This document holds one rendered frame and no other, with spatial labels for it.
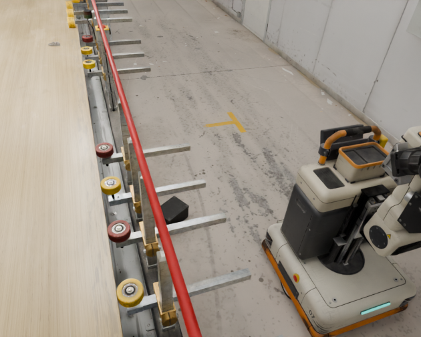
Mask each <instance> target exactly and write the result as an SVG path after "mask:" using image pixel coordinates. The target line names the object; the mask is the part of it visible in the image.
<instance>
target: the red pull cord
mask: <svg viewBox="0 0 421 337"><path fill-rule="evenodd" d="M91 1H92V5H93V8H94V12H95V15H96V19H97V22H98V26H99V28H100V33H101V36H102V40H103V42H104V47H105V50H106V53H107V57H108V61H109V63H110V67H111V71H112V74H113V77H114V81H115V84H116V88H117V91H118V95H119V98H120V102H121V105H122V109H123V112H124V116H125V119H126V123H127V125H128V130H129V133H130V137H131V139H132V144H133V146H134V150H135V153H136V158H137V160H138V164H139V167H140V171H141V174H142V178H143V181H144V185H145V187H146V192H147V195H148V199H149V201H150V206H151V208H152V212H153V216H154V220H155V222H156V226H157V230H158V233H159V236H160V240H161V243H162V247H163V250H164V254H165V257H166V261H167V264H168V268H169V271H170V274H171V278H172V282H173V284H174V289H175V292H176V296H177V298H178V303H179V305H180V309H181V312H182V317H183V319H184V323H185V326H186V330H187V333H188V337H202V334H201V332H200V328H199V325H198V322H197V319H196V316H195V313H194V309H193V306H192V303H191V300H190V297H189V294H188V290H187V288H186V284H185V282H184V278H183V275H182V272H181V269H180V266H179V262H178V259H177V256H176V253H175V250H174V246H173V244H172V240H171V238H170V234H169V232H168V227H167V225H166V221H165V219H164V215H163V212H162V209H161V206H160V203H159V200H158V196H157V194H156V190H155V188H154V184H153V182H152V177H151V175H150V171H149V169H148V165H147V162H146V159H145V156H144V153H143V150H142V146H141V144H140V140H139V137H138V134H137V131H136V127H135V125H134V121H133V119H132V115H131V112H130V109H129V106H128V103H127V100H126V96H125V93H124V90H123V87H122V84H121V81H120V77H119V75H118V71H117V69H116V65H115V62H114V59H113V56H112V52H111V49H110V46H109V43H108V40H107V37H106V33H105V31H104V27H103V25H102V21H101V19H100V14H99V12H98V8H97V6H96V2H95V0H91Z"/></svg>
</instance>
